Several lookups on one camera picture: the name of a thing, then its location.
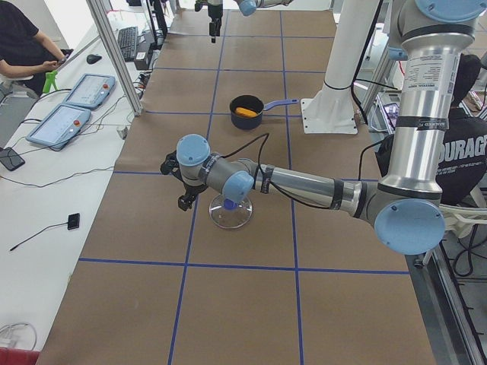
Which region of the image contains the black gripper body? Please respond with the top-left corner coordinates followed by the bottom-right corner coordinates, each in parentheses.
top-left (207, 3), bottom-right (223, 21)
top-left (183, 183), bottom-right (207, 198)

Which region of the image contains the glass lid purple knob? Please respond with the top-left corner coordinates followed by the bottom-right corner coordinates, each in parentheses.
top-left (208, 195), bottom-right (253, 230)

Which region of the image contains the yellow plastic corn cob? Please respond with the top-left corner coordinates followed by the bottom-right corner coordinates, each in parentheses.
top-left (235, 107), bottom-right (258, 118)

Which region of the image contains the dark blue saucepan purple handle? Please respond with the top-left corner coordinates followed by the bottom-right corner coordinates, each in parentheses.
top-left (229, 94), bottom-right (300, 130)

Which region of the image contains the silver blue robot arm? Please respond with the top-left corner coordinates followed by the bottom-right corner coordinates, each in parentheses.
top-left (171, 1), bottom-right (486, 255)
top-left (199, 0), bottom-right (293, 43)

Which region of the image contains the black keyboard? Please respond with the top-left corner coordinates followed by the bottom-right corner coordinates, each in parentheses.
top-left (117, 27), bottom-right (138, 62)

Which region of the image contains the orange black power strip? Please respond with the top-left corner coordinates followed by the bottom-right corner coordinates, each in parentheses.
top-left (133, 72), bottom-right (151, 92)

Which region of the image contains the small black device on table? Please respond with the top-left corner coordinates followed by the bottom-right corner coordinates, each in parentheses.
top-left (67, 213), bottom-right (81, 230)

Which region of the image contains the brown table mat blue grid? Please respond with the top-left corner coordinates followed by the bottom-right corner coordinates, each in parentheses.
top-left (39, 10), bottom-right (435, 364)

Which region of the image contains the black computer mouse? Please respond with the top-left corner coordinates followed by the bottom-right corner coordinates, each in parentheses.
top-left (86, 54), bottom-right (102, 65)

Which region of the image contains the far blue teach pendant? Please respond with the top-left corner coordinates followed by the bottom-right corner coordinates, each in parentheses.
top-left (63, 73), bottom-right (116, 110)

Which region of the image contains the blue teach pendant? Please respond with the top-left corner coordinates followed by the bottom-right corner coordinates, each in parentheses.
top-left (63, 73), bottom-right (116, 110)
top-left (26, 103), bottom-right (91, 151)

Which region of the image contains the near blue teach pendant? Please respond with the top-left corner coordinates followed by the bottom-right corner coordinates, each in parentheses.
top-left (26, 103), bottom-right (91, 151)

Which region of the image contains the green clamp tool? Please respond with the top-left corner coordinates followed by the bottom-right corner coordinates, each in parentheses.
top-left (43, 70), bottom-right (58, 94)

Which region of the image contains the black smartphone on table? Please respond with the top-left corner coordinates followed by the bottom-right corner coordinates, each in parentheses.
top-left (0, 148), bottom-right (25, 171)

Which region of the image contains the person in black shirt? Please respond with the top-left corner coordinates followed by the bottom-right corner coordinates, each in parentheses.
top-left (1, 1), bottom-right (72, 96)

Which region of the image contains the purple screen smartphone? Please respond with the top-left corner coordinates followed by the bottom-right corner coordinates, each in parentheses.
top-left (384, 103), bottom-right (399, 125)

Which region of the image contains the white office chair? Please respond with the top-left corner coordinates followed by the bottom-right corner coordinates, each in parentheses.
top-left (414, 182), bottom-right (487, 268)

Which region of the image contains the seated person black courage jacket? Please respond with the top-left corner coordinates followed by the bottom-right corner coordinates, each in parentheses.
top-left (375, 52), bottom-right (487, 206)

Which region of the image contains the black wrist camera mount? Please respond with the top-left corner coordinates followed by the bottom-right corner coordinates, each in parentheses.
top-left (194, 0), bottom-right (208, 12)
top-left (160, 151), bottom-right (182, 181)

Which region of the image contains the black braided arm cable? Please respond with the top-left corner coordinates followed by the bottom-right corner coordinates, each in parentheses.
top-left (221, 132), bottom-right (343, 209)

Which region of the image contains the aluminium frame post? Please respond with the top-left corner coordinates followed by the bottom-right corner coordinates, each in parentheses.
top-left (86, 0), bottom-right (142, 116)

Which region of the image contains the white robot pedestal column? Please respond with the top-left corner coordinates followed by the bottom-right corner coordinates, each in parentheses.
top-left (301, 1), bottom-right (382, 135)

